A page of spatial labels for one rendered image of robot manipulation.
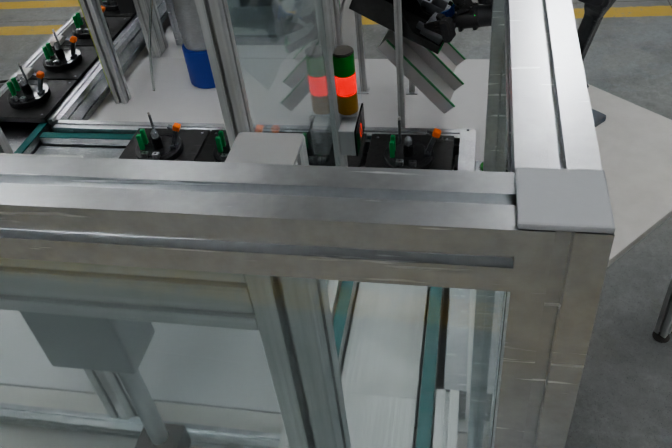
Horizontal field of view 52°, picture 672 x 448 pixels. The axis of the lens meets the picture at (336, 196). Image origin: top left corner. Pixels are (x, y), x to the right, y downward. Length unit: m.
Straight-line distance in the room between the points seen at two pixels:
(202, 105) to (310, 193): 2.26
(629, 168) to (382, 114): 0.78
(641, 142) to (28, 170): 2.06
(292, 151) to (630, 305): 2.45
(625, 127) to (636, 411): 0.97
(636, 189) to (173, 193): 1.87
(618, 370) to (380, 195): 2.49
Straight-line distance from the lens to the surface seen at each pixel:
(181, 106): 2.53
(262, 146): 0.58
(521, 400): 0.31
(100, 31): 2.50
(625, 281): 3.01
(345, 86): 1.56
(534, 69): 0.31
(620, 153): 2.19
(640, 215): 1.99
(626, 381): 2.70
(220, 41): 0.89
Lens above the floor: 2.15
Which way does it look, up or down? 40 degrees down
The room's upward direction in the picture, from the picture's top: 7 degrees counter-clockwise
